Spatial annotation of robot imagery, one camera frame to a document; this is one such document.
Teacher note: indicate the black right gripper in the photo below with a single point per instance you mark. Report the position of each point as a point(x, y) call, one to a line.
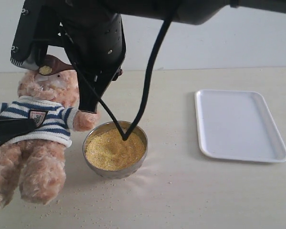
point(90, 32)

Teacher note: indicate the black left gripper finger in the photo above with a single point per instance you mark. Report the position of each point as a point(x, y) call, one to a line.
point(13, 127)

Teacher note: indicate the dark red wooden spoon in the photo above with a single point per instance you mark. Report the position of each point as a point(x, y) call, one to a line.
point(52, 65)

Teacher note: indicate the beige teddy bear striped shirt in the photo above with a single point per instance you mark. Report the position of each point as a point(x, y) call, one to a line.
point(34, 163)

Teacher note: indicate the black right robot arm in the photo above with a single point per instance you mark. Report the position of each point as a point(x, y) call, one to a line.
point(194, 12)

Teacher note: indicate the yellow millet grain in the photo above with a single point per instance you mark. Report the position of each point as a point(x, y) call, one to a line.
point(109, 152)

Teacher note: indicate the steel bowl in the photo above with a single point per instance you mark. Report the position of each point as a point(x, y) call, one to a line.
point(120, 174)

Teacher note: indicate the white plastic tray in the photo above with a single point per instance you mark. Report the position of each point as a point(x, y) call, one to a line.
point(237, 125)

